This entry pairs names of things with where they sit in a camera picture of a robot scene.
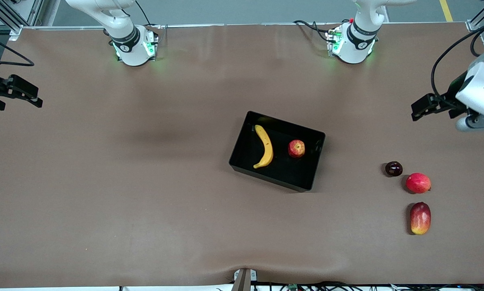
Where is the small red yellow apple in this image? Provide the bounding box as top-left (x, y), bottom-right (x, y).
top-left (288, 139), bottom-right (306, 158)

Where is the black plastic box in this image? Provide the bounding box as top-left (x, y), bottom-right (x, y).
top-left (229, 111), bottom-right (326, 193)

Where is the yellow banana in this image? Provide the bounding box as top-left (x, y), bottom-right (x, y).
top-left (253, 124), bottom-right (274, 169)

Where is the dark purple plum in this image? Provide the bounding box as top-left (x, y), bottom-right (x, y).
top-left (385, 161), bottom-right (403, 177)

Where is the round red fruit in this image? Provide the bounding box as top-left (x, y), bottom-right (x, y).
top-left (406, 173), bottom-right (431, 194)

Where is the brown table cover mat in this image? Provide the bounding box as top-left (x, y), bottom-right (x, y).
top-left (0, 23), bottom-right (484, 288)

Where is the red yellow mango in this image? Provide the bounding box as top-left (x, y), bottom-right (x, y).
top-left (410, 202), bottom-right (432, 235)

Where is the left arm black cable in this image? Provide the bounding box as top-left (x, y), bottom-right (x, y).
top-left (430, 22), bottom-right (484, 103)

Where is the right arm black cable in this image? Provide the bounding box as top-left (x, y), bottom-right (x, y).
top-left (0, 32), bottom-right (35, 67)

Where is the black arm base cable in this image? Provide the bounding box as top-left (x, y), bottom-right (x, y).
top-left (294, 19), bottom-right (332, 43)

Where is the table edge clamp bracket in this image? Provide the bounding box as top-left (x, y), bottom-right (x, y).
top-left (233, 268), bottom-right (258, 291)

